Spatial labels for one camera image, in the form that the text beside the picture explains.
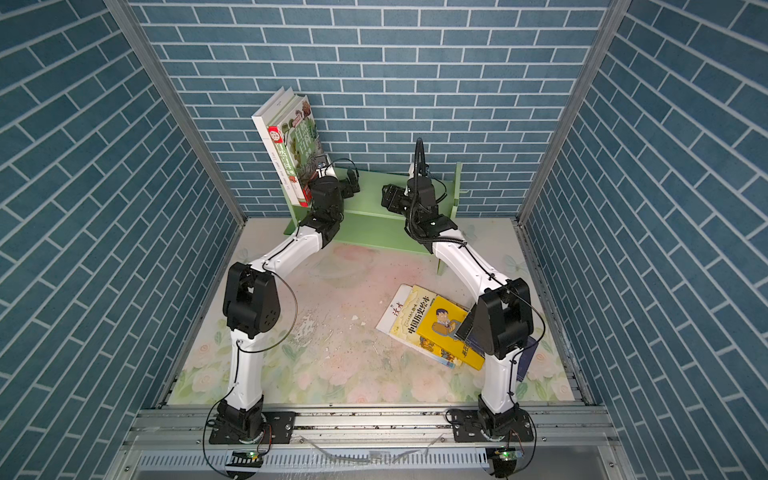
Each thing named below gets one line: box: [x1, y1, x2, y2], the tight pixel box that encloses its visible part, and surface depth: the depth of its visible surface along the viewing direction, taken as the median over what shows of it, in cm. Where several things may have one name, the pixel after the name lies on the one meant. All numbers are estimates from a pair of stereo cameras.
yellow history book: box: [389, 285, 464, 367], surface depth 93 cm
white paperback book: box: [251, 86, 305, 208], surface depth 73 cm
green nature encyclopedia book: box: [267, 96, 325, 208], surface depth 79 cm
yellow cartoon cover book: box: [416, 295, 485, 371], surface depth 91 cm
